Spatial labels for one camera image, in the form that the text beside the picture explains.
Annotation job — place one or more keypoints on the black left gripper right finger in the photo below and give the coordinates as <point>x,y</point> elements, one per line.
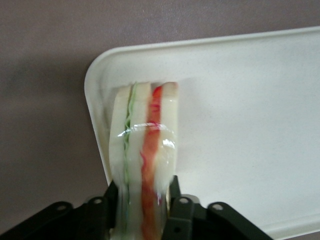
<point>200,222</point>

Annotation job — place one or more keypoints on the cream plastic tray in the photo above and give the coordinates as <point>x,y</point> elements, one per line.
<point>237,112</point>

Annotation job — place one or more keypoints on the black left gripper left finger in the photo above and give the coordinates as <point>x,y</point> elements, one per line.
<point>62,222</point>

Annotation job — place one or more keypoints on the triangle sandwich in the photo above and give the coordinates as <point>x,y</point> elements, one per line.
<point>135,150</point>

